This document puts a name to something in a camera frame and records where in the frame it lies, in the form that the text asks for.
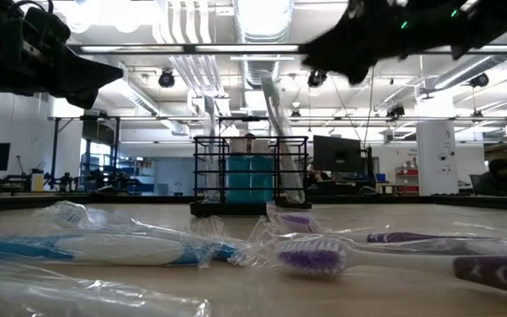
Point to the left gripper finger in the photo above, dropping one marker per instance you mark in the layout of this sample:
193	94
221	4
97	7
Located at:
86	72

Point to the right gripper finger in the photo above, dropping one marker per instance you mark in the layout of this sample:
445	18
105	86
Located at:
346	48

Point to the green white toothbrush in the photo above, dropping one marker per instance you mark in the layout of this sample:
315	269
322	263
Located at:
60	295
275	114

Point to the blue white toothbrush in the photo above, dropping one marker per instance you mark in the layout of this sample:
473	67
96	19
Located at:
117	248
211	176
71	216

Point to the teal mouthwash bottle white cap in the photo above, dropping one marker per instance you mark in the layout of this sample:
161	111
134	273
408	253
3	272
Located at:
238	176
262	176

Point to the purple white toothbrush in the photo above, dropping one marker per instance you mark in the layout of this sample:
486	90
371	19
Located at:
297	220
319	257

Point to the black background robot arm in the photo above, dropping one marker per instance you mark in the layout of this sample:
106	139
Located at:
66	181

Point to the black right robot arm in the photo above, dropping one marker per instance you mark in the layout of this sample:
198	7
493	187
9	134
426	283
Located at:
495	22

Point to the black ceiling spotlight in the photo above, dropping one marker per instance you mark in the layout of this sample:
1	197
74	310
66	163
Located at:
480	80
395	112
317	79
166	79

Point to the yellow white box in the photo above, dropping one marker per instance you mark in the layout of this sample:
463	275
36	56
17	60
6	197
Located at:
38	181

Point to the white pillar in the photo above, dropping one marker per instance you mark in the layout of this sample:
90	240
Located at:
437	158

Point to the red shelf rack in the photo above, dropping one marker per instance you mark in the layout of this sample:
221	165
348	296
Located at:
407	180

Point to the person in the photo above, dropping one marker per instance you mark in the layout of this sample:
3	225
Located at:
497	178

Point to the silver ventilation duct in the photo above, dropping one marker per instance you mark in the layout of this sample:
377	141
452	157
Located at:
253	70

